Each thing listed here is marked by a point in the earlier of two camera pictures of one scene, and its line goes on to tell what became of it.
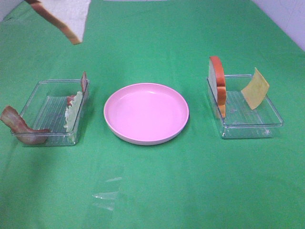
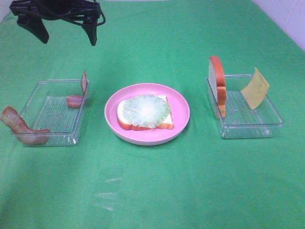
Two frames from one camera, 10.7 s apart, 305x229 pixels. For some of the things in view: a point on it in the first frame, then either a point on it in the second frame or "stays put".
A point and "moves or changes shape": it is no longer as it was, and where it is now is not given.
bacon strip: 84,83 stays put
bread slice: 71,16 moves or changes shape
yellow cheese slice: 255,92 stays put
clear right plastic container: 241,121 stays put
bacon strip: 24,133 stays put
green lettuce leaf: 72,112 → 145,111
